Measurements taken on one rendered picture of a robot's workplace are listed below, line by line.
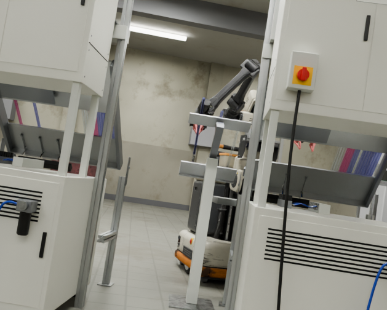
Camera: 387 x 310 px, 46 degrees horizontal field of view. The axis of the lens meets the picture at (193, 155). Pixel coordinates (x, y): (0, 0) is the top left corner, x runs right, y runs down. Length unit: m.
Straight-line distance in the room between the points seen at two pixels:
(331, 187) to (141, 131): 7.72
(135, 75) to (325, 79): 8.64
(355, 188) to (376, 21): 1.10
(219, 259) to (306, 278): 1.44
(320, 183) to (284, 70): 1.03
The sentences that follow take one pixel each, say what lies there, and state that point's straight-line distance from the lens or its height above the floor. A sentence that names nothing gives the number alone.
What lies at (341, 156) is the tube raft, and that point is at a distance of 2.60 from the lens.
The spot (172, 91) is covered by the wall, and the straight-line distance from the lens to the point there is 10.29.
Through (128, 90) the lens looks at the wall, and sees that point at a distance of 10.26.
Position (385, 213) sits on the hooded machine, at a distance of 7.37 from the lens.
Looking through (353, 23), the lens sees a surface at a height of 1.37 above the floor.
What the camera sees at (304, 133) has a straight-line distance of 2.42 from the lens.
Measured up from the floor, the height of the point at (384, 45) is 1.30.
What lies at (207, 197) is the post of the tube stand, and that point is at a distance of 2.58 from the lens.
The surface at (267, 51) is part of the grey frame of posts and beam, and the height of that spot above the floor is 1.34.
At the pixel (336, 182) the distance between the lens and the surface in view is 2.72.
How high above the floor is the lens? 0.68
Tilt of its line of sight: 3 degrees up
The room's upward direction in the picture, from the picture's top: 9 degrees clockwise
